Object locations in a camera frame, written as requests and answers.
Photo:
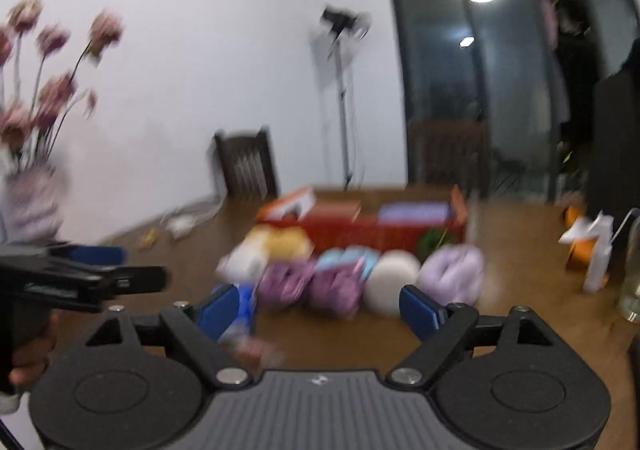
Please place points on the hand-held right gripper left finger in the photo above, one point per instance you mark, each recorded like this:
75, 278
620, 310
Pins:
219, 311

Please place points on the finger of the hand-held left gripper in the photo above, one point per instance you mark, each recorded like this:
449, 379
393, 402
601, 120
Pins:
137, 279
95, 255

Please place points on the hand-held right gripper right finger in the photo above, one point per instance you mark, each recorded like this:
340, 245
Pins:
419, 312

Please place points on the orange edged cardboard box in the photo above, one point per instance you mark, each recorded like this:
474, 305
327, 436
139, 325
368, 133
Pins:
370, 225

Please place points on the white soft cloth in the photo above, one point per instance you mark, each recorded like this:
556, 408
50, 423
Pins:
242, 266

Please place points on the green soft item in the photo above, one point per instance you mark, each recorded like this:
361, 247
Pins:
434, 241

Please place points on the person's left hand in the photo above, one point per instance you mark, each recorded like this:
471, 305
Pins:
34, 350

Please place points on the blue printed packet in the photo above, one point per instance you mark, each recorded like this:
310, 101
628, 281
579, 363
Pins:
245, 312

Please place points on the small yellow wrapper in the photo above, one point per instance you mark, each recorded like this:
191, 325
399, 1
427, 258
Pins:
149, 239

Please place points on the white round puff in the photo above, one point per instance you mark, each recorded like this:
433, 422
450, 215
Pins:
391, 280

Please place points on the purple scrunchie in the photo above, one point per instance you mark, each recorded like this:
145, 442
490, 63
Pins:
284, 282

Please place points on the pale ribbed vase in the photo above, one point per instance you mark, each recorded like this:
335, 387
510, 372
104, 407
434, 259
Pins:
32, 207

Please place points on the yellow plush toy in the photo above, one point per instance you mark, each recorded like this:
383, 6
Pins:
282, 240

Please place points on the lavender towel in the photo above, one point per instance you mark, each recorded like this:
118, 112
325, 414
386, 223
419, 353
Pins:
414, 213

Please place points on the dark wooden slatted chair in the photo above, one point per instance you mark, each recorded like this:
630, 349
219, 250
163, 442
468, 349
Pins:
246, 164

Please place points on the dark wooden chair behind glass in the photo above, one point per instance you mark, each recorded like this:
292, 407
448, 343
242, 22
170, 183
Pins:
447, 152

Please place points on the orange packet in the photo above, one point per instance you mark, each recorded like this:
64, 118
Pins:
580, 250

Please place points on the pink artificial flowers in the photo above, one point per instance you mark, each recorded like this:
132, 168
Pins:
47, 75

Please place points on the white spray bottle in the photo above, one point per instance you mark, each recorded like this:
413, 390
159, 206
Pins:
597, 255

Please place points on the clear glass bottle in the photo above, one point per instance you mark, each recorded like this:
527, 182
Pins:
631, 270

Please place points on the black light stand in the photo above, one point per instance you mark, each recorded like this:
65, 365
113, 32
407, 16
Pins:
342, 80

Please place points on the glass sliding door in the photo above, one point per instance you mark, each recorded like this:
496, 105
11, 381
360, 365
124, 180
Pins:
505, 75

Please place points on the black cabinet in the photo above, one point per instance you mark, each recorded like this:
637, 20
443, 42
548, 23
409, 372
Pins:
616, 140

